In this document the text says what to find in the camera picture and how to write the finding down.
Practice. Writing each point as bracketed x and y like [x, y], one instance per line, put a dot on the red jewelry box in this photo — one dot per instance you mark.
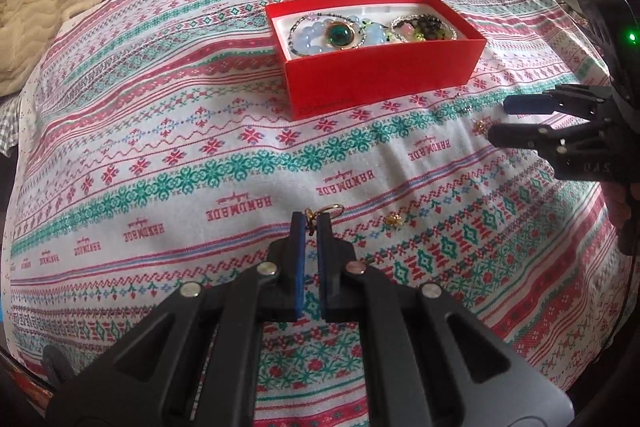
[389, 63]

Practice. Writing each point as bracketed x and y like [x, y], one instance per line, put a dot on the small gold stud earring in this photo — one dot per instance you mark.
[394, 220]

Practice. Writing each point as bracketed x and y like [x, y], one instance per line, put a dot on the patterned knit bedspread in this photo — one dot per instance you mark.
[157, 147]

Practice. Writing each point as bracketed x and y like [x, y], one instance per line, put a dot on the right hand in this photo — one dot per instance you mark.
[620, 201]

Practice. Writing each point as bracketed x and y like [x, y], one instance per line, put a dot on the black hair claw clip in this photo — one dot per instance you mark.
[428, 27]

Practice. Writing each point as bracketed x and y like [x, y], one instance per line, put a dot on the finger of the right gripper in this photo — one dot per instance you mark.
[531, 104]
[524, 136]

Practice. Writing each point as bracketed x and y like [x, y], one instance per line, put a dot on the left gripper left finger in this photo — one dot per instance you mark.
[285, 297]

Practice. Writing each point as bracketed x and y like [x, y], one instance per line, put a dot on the gold hoop earring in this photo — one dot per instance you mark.
[312, 216]

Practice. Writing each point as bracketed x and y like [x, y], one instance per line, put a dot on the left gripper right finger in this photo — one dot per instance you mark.
[336, 303]

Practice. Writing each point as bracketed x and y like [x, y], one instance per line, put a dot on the small gold flower earring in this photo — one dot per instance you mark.
[481, 126]

